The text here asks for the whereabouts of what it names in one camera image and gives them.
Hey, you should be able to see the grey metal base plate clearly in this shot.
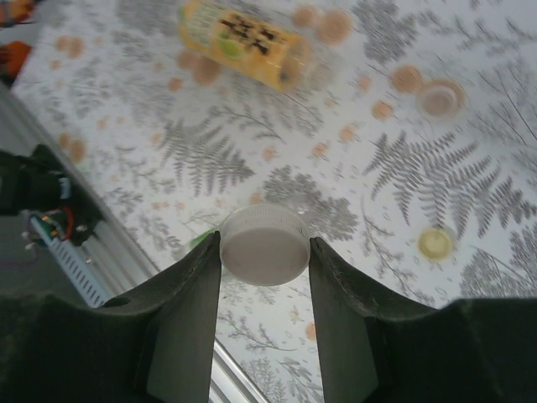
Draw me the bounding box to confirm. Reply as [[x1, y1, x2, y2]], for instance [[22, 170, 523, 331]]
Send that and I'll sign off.
[[0, 94, 108, 311]]

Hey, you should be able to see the small circuit board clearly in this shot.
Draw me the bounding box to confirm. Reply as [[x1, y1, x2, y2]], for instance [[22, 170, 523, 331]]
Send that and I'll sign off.
[[24, 207, 79, 244]]

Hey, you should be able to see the small translucent white bottle cap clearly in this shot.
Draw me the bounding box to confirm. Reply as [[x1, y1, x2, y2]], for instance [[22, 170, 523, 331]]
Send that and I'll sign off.
[[414, 78, 467, 121]]

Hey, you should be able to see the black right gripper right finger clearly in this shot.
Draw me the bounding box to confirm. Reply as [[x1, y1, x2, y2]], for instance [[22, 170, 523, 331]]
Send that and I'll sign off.
[[308, 236, 537, 403]]

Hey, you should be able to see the wide white bottle cap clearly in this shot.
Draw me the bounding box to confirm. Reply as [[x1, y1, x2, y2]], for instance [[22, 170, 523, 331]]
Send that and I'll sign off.
[[218, 202, 312, 288]]

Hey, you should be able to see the yellow label drink bottle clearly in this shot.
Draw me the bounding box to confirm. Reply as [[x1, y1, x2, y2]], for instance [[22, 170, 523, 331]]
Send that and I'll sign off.
[[175, 0, 315, 92]]

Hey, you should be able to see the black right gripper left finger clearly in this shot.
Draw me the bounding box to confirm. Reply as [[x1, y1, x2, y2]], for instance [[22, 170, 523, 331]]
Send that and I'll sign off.
[[0, 229, 222, 403]]

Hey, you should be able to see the floral print tablecloth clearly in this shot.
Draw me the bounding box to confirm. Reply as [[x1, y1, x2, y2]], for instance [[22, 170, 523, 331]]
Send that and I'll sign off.
[[10, 0, 537, 403]]

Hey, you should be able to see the long aluminium frame rail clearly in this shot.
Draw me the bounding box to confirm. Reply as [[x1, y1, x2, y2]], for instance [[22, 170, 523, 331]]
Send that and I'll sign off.
[[0, 81, 274, 403]]

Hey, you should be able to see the white slotted cable duct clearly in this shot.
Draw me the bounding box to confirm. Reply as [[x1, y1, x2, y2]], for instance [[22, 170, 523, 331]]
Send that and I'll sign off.
[[31, 217, 108, 307]]

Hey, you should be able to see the small yellow bottle cap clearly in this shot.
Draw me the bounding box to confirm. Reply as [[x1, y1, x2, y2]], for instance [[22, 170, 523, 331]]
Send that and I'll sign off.
[[418, 227, 457, 264]]

